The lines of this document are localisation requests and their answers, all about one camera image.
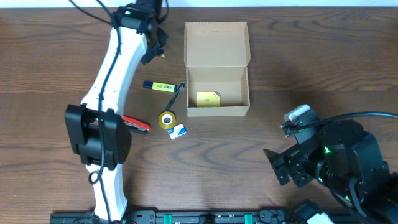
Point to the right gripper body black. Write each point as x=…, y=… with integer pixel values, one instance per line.
x=286, y=165

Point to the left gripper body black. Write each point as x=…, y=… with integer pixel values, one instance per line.
x=153, y=51

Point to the black ballpoint pen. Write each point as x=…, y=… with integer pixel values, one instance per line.
x=179, y=90

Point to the cardboard box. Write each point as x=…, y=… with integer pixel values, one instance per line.
x=216, y=56

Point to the cream sticky note pad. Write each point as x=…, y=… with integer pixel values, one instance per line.
x=208, y=99

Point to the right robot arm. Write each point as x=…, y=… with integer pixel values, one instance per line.
x=342, y=156

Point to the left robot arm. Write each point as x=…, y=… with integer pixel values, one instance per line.
x=96, y=129

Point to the yellow highlighter marker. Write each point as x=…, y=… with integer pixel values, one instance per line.
x=160, y=86

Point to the green clamp right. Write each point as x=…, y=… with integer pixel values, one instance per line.
x=248, y=219

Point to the green clamp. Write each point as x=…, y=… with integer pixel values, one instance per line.
x=248, y=219
x=167, y=218

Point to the red black stapler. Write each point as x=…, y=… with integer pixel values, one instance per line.
x=136, y=126

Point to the yellow adhesive tape roll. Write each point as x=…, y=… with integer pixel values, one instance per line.
x=167, y=120

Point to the blue white staples box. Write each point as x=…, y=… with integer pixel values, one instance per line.
x=177, y=131

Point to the green clamp left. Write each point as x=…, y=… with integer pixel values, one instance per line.
x=167, y=218

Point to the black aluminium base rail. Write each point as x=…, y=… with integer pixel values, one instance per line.
x=152, y=217

